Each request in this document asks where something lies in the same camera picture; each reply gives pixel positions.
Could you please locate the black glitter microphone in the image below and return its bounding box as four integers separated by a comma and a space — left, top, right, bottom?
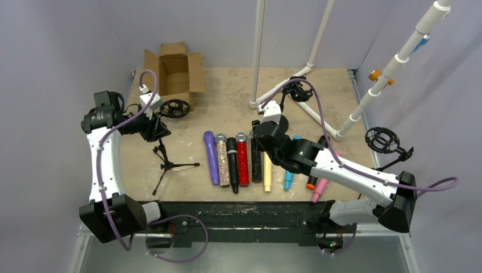
249, 130, 263, 183

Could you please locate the black tripod mic stand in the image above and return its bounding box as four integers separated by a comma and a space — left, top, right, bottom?
364, 127, 414, 171
152, 99, 201, 196

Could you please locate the cream plastic microphone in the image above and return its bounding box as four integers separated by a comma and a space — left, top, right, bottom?
263, 152, 273, 193

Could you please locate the red glitter microphone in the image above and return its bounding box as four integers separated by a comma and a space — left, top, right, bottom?
235, 133, 250, 187

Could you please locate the black microphone with silver band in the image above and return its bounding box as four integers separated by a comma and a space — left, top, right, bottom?
227, 137, 239, 194

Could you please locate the blue plastic microphone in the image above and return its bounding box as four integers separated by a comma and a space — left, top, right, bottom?
283, 135, 302, 192

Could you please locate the silver rhinestone microphone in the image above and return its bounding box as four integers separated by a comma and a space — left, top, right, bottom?
215, 133, 230, 188

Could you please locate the plain black microphone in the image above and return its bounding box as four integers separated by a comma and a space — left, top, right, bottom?
306, 135, 330, 191

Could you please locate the black round-base desk mic stand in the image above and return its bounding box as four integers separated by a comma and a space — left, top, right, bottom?
275, 76, 313, 133

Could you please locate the purple plastic microphone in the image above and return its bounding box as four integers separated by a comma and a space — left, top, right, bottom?
203, 131, 220, 186

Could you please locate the brown cardboard box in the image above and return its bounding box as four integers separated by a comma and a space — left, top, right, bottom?
143, 42, 207, 111

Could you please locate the pink plastic microphone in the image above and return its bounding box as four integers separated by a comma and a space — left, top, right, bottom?
310, 151, 343, 204

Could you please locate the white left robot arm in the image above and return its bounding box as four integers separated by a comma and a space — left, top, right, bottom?
79, 86, 171, 243

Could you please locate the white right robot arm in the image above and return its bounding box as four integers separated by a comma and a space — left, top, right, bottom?
252, 120, 417, 233

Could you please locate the orange clamp on pipe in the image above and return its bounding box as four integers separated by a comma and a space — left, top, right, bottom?
368, 69, 394, 87

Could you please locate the blue marker on pipe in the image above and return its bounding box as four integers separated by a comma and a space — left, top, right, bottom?
410, 34, 431, 55

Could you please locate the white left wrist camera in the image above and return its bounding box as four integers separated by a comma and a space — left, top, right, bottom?
139, 84, 164, 120

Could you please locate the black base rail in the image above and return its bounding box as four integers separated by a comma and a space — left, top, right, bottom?
144, 200, 357, 247

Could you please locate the white PVC pipe frame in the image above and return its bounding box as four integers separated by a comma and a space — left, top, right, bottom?
249, 0, 452, 142

